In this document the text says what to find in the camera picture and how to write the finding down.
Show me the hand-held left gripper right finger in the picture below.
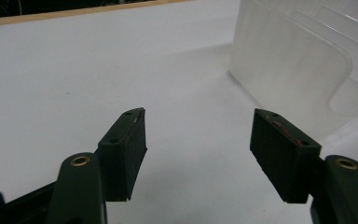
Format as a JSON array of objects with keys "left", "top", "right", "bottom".
[{"left": 249, "top": 107, "right": 358, "bottom": 224}]

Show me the translucent plastic storage box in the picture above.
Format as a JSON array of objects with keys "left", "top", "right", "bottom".
[{"left": 228, "top": 0, "right": 358, "bottom": 141}]

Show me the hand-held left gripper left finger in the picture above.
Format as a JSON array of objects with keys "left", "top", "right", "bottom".
[{"left": 46, "top": 106, "right": 148, "bottom": 224}]

